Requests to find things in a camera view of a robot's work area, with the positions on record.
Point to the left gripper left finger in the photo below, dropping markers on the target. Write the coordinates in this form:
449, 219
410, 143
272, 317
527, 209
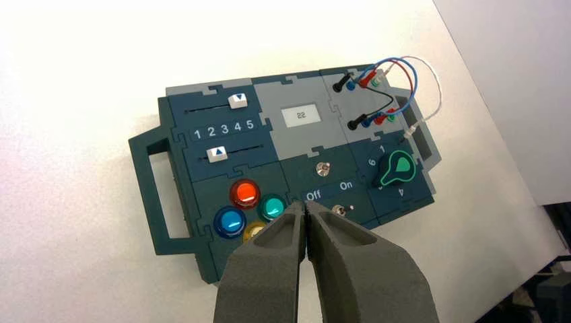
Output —
263, 276

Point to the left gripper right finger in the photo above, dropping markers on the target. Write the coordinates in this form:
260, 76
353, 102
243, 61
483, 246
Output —
366, 281

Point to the black green rotary knob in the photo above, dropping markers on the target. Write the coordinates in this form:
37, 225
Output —
394, 171

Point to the white slider knob down arrow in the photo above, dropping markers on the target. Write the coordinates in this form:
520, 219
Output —
237, 101

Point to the yellow round push button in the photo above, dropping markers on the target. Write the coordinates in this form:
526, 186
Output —
253, 231

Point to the blue round push button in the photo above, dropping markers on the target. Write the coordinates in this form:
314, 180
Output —
229, 223

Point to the teal round push button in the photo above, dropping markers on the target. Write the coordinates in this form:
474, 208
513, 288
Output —
272, 207

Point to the red round push button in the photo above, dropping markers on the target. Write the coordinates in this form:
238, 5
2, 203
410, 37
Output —
244, 194

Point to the teal and grey control box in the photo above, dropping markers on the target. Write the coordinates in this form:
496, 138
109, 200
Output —
294, 178

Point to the green banana socket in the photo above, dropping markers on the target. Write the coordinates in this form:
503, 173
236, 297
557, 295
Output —
376, 82
391, 118

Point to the small white number display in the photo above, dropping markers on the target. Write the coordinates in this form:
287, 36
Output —
301, 116

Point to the silver metal toggle switch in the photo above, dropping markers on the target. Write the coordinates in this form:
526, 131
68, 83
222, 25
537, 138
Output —
341, 209
322, 168

